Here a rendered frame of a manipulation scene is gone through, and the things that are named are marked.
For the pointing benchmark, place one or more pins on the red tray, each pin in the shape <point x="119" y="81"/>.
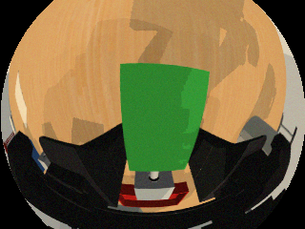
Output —
<point x="127" y="196"/>

